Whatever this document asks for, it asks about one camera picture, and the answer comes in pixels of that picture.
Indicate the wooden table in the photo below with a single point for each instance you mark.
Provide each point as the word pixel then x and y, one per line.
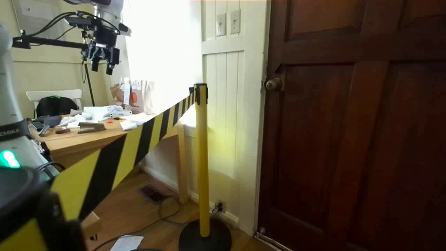
pixel 73 140

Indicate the yellow stanchion post black base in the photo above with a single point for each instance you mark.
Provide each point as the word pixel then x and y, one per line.
pixel 202 154

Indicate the yellow black striped barrier belt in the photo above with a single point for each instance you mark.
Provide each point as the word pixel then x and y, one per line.
pixel 119 154

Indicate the brass door knob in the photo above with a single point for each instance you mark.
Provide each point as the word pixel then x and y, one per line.
pixel 273 84

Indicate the white paper sheet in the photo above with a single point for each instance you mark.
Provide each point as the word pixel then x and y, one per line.
pixel 125 243

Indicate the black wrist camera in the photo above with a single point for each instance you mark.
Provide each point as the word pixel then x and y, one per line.
pixel 92 23

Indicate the black camera tripod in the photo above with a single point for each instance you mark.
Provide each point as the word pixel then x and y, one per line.
pixel 46 42

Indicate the dark brown wooden door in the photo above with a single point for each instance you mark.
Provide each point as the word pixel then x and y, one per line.
pixel 362 140

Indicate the white chair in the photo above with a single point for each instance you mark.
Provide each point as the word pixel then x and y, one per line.
pixel 32 95

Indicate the pile of white papers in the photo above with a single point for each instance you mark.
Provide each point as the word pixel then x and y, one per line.
pixel 99 114

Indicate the wall outlet plug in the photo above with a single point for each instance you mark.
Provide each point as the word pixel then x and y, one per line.
pixel 218 206

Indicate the door lock thumb turn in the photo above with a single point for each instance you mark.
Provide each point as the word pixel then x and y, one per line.
pixel 278 70

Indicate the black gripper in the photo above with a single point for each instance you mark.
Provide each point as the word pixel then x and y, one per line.
pixel 101 44

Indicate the black bag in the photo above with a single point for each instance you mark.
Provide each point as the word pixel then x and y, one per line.
pixel 55 107

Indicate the grey stapler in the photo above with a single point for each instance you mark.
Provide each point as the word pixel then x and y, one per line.
pixel 90 126

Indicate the black floor vent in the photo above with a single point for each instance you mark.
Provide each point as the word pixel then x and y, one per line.
pixel 153 194

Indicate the paper bags and boxes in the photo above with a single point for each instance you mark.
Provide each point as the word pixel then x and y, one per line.
pixel 133 95

